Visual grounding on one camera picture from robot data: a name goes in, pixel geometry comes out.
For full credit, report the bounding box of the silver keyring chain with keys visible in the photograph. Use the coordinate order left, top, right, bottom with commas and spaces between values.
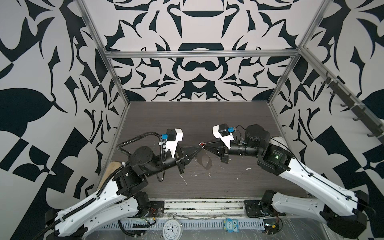
194, 142, 213, 171

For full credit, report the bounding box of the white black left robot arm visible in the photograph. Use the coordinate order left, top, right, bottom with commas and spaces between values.
34, 146, 202, 240

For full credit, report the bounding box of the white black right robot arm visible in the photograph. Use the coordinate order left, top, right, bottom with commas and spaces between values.
200, 124, 369, 239

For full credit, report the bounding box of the white square clock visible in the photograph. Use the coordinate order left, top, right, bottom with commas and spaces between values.
271, 137, 287, 145

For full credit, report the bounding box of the beige wooden brush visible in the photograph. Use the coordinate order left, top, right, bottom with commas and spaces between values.
97, 162, 122, 190

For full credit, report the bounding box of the round white analog clock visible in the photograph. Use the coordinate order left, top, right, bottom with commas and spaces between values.
163, 219, 183, 240

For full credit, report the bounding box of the blue owl figure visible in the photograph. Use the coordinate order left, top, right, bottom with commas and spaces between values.
223, 218, 239, 233

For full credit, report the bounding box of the small electronics board left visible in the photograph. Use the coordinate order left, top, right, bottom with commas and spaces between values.
132, 218, 157, 230

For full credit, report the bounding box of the small electronics board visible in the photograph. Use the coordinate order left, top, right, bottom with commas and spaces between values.
132, 218, 157, 230
263, 217, 284, 236

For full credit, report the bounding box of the small electronics board right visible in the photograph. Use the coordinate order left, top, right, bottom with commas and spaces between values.
263, 217, 284, 236

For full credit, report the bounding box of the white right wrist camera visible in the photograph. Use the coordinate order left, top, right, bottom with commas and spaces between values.
213, 124, 236, 150

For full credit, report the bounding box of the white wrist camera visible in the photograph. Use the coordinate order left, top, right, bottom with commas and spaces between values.
159, 129, 184, 159
213, 124, 236, 150

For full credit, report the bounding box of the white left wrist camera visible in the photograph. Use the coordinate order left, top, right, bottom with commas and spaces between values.
159, 129, 184, 159

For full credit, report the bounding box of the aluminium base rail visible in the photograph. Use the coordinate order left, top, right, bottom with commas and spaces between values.
77, 197, 331, 218

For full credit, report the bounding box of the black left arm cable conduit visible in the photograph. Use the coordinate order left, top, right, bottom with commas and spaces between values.
31, 131, 163, 240

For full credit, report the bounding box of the white slotted cable duct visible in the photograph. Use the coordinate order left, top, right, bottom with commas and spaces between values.
98, 218, 268, 231

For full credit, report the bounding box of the black wall hook rail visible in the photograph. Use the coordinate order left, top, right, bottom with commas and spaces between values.
321, 72, 384, 145

